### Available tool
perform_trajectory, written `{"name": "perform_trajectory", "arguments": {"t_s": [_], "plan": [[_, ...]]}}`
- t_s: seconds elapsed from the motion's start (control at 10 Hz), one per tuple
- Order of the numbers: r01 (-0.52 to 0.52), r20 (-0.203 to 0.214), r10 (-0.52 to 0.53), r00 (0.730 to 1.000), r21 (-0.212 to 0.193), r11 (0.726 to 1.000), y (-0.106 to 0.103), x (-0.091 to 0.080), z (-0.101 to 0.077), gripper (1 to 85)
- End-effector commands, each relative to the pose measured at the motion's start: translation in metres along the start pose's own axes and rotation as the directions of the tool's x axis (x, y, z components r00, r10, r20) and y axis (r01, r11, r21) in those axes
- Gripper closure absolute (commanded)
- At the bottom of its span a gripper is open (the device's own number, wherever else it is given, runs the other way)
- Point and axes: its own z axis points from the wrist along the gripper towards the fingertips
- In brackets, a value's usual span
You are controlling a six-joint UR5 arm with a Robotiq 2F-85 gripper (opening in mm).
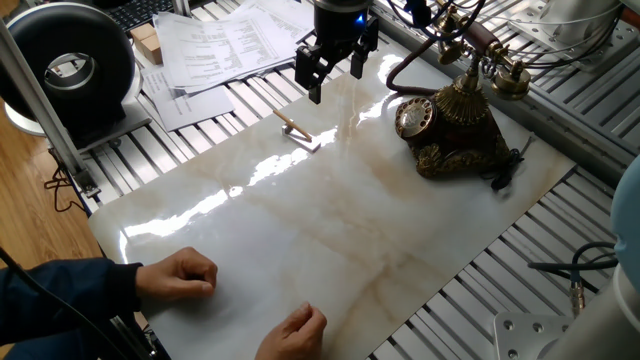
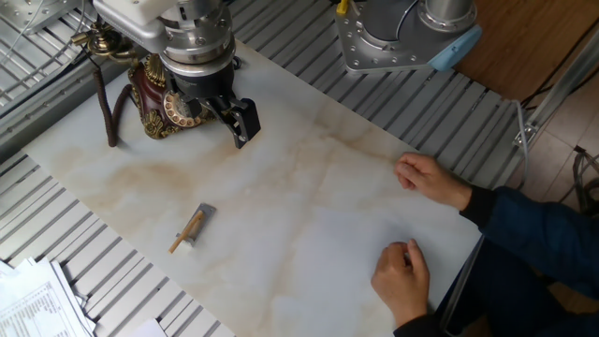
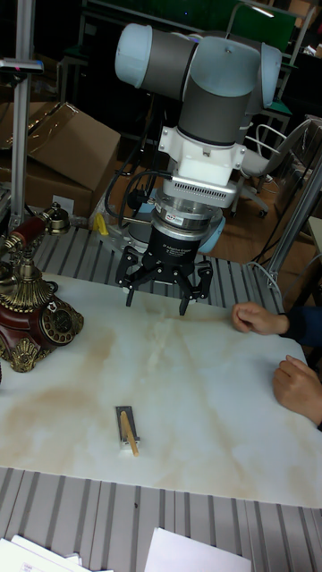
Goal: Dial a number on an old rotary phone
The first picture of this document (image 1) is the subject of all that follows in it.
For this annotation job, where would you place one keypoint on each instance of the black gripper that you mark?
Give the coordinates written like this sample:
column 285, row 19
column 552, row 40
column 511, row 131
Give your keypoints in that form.
column 342, row 25

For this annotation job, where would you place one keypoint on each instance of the antique red gold telephone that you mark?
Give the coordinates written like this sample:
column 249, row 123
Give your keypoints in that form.
column 450, row 140

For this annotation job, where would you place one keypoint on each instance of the person's left forearm blue sleeve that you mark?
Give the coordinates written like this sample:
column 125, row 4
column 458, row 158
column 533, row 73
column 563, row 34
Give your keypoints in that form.
column 60, row 300

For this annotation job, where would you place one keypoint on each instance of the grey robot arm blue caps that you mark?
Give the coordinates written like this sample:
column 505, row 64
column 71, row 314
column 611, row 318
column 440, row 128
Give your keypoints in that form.
column 600, row 325

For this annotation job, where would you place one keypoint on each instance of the antique brass phone handset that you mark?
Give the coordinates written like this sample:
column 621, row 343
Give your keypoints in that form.
column 482, row 37

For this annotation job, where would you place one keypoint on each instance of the person's left hand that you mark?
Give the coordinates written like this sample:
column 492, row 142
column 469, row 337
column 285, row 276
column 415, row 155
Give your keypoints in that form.
column 175, row 275

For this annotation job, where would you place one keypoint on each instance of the person's right hand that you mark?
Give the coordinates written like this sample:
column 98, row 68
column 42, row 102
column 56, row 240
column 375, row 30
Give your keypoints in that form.
column 292, row 335

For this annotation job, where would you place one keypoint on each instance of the printed paper stack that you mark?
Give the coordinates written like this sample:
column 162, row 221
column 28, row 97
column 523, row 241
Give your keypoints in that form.
column 225, row 50

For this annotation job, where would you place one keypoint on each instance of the glossy marble board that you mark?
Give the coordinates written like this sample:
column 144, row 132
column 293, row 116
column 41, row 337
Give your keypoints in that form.
column 325, row 225

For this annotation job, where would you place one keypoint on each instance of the black computer keyboard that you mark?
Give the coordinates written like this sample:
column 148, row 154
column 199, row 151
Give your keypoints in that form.
column 135, row 12

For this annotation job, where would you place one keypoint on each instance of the silver metal cylinder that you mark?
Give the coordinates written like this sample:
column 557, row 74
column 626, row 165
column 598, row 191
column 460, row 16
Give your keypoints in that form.
column 575, row 20

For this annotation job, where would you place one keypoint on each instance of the silver perforated mounting plate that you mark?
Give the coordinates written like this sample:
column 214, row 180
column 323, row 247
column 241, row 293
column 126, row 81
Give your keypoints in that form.
column 620, row 45

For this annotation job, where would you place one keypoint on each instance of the aluminium profile post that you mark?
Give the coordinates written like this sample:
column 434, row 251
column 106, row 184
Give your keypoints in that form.
column 45, row 115

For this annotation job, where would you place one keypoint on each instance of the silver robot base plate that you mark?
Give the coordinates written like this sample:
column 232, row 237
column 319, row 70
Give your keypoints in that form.
column 525, row 335

